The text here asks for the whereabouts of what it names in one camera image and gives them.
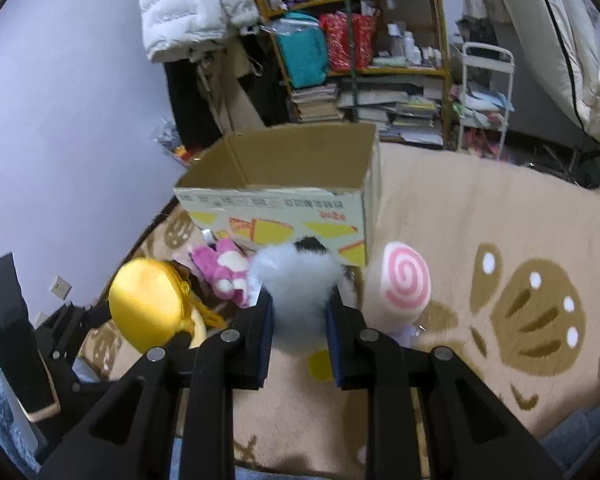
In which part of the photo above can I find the black hanging coat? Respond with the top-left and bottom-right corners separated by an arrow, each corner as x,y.
165,35 -> 291,136

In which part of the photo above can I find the pink plush paw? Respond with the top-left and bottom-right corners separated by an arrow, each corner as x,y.
187,237 -> 253,308

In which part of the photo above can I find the group of white bottles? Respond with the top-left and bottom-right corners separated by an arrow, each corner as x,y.
387,22 -> 443,68

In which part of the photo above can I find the beige cloth bag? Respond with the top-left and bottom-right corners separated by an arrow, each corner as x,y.
200,45 -> 266,131

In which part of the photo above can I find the clear bag of colourful bits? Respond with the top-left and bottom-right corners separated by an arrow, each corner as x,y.
152,120 -> 206,166

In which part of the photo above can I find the blue fuzzy cloth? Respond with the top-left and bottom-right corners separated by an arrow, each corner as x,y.
0,360 -> 31,466

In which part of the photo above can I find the red patterned bag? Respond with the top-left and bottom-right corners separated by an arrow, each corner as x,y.
320,12 -> 378,72

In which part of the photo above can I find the cardboard box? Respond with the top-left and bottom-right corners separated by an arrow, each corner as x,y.
172,122 -> 383,268

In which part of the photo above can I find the white puffer jacket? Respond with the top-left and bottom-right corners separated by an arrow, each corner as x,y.
139,0 -> 261,63

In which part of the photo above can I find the stack of books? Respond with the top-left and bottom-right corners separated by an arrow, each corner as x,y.
287,77 -> 446,148

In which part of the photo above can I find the white trolley cart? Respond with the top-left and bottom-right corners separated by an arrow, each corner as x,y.
450,42 -> 516,161

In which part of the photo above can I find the pink swirl plush roll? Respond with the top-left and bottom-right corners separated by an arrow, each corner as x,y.
367,241 -> 433,333

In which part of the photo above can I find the person's jeans leg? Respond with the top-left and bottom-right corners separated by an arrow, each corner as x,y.
540,400 -> 600,480

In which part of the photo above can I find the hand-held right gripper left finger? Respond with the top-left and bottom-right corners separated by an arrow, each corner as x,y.
37,287 -> 276,480

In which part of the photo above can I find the green pole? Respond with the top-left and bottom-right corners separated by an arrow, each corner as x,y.
342,0 -> 359,121

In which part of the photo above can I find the yellow plush doll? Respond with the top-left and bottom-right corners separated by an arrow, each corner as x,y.
107,257 -> 226,353

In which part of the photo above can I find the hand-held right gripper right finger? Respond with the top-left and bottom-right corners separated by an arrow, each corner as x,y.
324,292 -> 566,480

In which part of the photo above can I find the white fluffy plush toy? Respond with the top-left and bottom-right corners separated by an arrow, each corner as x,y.
247,237 -> 358,381

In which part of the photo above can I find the beige printed blanket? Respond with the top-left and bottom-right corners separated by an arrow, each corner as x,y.
80,142 -> 600,480

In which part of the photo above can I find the teal bag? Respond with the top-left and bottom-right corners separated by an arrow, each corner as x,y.
272,12 -> 328,88

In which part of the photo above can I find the cream padded cushion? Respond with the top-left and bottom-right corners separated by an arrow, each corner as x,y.
480,0 -> 600,151

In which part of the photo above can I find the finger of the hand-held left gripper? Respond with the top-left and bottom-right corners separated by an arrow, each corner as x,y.
45,302 -> 115,356
50,350 -> 131,401

